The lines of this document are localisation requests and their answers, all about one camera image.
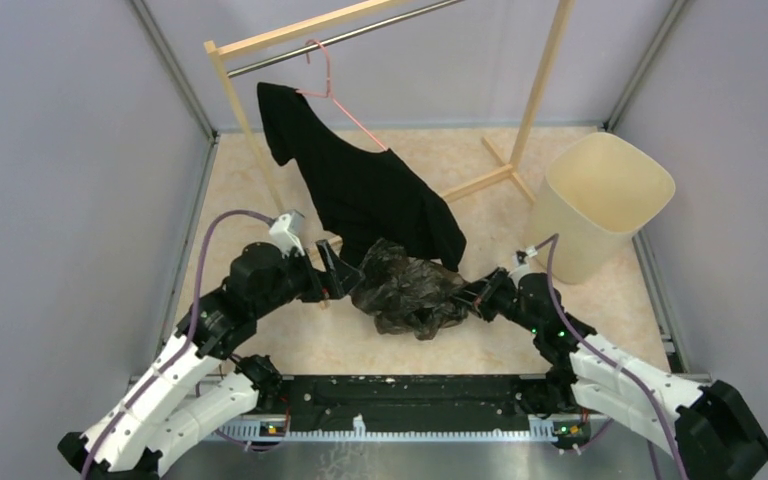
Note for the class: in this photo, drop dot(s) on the dark translucent trash bag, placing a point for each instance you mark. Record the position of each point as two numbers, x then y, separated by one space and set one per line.
407 295

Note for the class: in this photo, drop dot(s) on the pink wire hanger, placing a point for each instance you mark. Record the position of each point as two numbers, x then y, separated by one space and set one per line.
329 94

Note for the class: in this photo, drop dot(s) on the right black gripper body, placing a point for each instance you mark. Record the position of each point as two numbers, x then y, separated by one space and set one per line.
496 297

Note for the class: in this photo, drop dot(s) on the wooden clothes rack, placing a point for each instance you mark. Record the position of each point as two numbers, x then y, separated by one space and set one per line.
424 87

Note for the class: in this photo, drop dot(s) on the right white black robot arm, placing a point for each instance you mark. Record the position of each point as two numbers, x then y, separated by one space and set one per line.
708 429

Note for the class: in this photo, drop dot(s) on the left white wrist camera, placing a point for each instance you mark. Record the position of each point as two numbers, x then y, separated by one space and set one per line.
284 232

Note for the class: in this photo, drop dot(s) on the beige plastic trash bin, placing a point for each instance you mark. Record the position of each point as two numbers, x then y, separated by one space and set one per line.
596 196

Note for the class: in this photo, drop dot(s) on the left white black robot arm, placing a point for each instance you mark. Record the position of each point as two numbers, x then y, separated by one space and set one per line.
153 425

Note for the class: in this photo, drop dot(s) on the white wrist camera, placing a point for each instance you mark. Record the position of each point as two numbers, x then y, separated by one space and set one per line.
284 232
522 265

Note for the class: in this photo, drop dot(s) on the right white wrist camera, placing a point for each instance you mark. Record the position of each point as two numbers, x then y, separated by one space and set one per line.
522 265

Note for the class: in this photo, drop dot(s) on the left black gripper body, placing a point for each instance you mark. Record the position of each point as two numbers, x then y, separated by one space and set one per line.
324 284

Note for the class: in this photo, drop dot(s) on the metal hanging rod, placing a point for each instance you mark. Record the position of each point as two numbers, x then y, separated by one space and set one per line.
342 37

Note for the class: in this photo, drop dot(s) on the black t-shirt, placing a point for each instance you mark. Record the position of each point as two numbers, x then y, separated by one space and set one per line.
359 195

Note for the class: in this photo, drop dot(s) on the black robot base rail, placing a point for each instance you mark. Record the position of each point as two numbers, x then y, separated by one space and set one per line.
420 403

